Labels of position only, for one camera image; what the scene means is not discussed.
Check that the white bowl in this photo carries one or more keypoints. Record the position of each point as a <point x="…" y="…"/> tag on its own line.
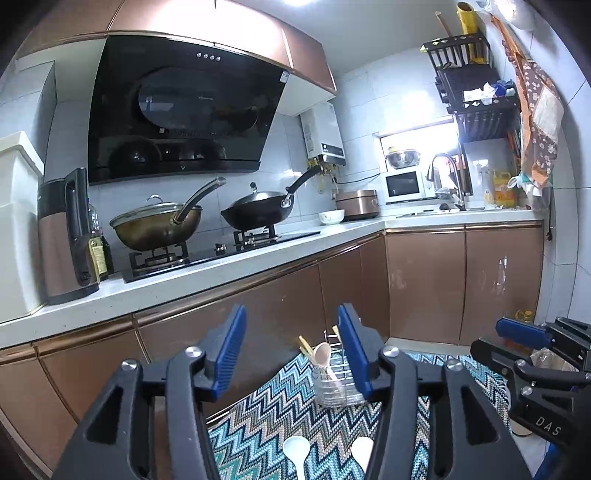
<point x="332" y="217"/>

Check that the black gas stove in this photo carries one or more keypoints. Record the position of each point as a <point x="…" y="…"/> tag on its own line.
<point x="162" y="260"/>

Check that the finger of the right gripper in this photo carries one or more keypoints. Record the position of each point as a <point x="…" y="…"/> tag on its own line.
<point x="525" y="334"/>
<point x="515" y="366"/>

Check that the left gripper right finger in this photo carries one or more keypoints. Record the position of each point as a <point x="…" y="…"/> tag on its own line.
<point x="467" y="438"/>

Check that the black wok with lid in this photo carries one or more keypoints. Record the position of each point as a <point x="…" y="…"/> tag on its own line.
<point x="262" y="209"/>

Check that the pink ceramic spoon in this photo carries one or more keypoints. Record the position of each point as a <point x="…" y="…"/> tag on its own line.
<point x="322" y="356"/>

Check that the zigzag patterned cloth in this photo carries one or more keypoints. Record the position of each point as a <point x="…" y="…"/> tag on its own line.
<point x="247" y="438"/>

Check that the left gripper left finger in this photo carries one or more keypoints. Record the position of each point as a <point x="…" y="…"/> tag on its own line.
<point x="116" y="437"/>

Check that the wire utensil holder basket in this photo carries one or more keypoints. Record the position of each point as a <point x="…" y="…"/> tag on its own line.
<point x="336" y="390"/>

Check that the white microwave oven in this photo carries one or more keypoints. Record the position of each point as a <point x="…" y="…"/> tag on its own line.
<point x="405" y="185"/>

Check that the yellow oil jug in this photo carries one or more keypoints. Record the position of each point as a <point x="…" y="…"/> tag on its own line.
<point x="504" y="196"/>

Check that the white ceramic spoon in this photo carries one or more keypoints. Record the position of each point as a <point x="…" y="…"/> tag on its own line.
<point x="361" y="451"/>

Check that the brass wok with lid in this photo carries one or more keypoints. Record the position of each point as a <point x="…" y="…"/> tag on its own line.
<point x="155" y="226"/>

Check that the white storage box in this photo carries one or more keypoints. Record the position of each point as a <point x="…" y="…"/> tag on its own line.
<point x="28" y="102"/>

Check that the steel bowl on microwave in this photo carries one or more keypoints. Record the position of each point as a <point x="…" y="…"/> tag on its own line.
<point x="401" y="159"/>

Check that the oil bottle beside kettle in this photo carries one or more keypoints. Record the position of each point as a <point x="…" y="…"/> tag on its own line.
<point x="99" y="247"/>

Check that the light blue ceramic spoon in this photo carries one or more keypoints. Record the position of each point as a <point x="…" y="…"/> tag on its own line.
<point x="297" y="449"/>

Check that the copper rice cooker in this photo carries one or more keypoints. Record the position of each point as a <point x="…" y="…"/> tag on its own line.
<point x="358" y="205"/>

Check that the yellow roll on rack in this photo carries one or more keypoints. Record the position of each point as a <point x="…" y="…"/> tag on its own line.
<point x="468" y="23"/>

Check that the cooking oil bottle on floor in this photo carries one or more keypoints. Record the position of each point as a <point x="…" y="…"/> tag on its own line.
<point x="525" y="316"/>

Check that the black range hood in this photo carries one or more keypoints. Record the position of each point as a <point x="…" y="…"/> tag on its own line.
<point x="165" y="107"/>

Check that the white water heater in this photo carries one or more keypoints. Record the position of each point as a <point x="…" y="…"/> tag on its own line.
<point x="322" y="137"/>

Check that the brown patterned apron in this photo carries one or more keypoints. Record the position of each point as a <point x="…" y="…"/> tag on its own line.
<point x="542" y="112"/>

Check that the trash bin with bag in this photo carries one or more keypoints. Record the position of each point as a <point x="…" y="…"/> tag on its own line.
<point x="546" y="359"/>

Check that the black wall dish rack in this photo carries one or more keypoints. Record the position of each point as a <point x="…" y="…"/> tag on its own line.
<point x="484" y="105"/>

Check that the copper black thermos kettle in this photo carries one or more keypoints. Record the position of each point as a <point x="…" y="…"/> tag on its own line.
<point x="64" y="234"/>

